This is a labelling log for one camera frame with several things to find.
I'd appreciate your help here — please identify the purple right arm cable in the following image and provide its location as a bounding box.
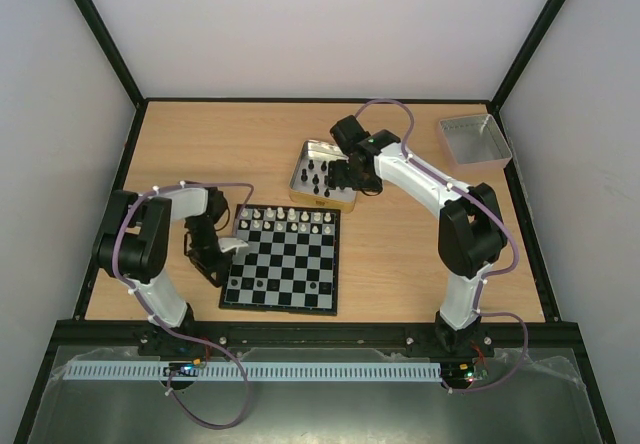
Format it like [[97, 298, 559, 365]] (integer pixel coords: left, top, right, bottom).
[[355, 97, 530, 395]]

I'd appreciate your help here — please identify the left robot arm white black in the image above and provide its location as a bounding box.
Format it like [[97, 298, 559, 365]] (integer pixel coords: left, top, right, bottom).
[[92, 181, 254, 343]]

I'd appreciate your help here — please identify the light blue slotted cable duct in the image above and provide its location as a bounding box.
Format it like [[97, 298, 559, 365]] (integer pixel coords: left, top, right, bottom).
[[63, 361, 441, 383]]

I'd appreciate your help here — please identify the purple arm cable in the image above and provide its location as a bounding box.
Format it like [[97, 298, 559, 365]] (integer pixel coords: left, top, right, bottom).
[[113, 180, 255, 428], [355, 97, 530, 395]]

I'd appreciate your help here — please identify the folding chess board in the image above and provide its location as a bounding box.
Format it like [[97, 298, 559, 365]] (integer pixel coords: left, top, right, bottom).
[[219, 204, 341, 316]]

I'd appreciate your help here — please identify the black aluminium frame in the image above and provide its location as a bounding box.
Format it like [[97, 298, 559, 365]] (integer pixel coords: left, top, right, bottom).
[[15, 0, 615, 443]]

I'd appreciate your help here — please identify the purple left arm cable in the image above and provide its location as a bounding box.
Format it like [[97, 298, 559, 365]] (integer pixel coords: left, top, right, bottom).
[[113, 180, 255, 428]]

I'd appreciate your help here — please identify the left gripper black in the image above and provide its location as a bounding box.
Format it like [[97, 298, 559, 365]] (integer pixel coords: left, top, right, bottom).
[[187, 216, 233, 287]]

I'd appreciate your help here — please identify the empty silver tin lid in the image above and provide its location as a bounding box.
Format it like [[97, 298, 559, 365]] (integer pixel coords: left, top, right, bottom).
[[436, 114, 513, 171]]

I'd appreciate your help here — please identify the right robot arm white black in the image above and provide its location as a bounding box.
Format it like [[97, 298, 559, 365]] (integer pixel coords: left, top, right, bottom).
[[327, 115, 507, 356]]

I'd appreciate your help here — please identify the gold tin with chess pieces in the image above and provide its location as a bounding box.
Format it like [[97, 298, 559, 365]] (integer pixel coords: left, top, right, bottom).
[[289, 140, 356, 213]]

